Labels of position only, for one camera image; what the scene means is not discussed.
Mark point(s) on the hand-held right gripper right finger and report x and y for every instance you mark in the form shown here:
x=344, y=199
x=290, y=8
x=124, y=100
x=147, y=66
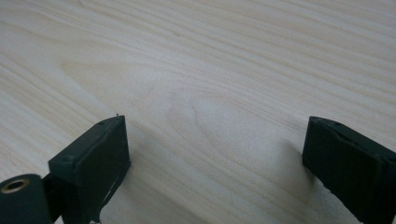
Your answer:
x=348, y=168

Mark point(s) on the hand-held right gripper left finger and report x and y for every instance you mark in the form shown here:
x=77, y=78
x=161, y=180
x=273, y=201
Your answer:
x=93, y=168

